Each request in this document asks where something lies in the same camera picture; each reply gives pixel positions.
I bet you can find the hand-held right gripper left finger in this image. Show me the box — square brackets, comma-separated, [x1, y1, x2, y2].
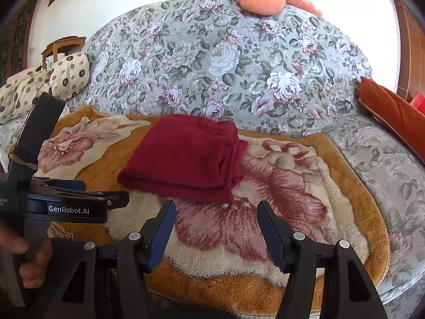
[50, 200, 177, 319]

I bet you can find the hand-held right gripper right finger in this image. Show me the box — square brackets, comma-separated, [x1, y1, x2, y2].
[257, 201, 389, 319]

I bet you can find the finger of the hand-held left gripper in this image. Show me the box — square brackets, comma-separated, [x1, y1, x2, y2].
[31, 179, 87, 194]
[75, 191, 130, 208]

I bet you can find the dark red sweater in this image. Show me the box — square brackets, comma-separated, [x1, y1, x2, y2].
[117, 114, 249, 205]

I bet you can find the person's left hand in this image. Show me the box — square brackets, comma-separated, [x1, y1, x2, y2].
[0, 221, 54, 290]

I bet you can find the brown-bordered floral plush blanket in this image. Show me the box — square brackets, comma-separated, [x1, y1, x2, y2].
[7, 106, 392, 316]

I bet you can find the wooden side table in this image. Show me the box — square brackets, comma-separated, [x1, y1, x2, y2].
[40, 36, 87, 71]

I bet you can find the floral sofa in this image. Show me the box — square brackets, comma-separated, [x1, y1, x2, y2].
[0, 0, 425, 306]

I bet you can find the orange velvet cushion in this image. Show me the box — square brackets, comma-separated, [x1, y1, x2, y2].
[358, 76, 425, 164]

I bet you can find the red box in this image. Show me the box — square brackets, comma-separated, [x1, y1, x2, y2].
[410, 93, 425, 114]

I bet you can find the wooden door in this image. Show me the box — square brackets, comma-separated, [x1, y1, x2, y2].
[393, 0, 425, 104]

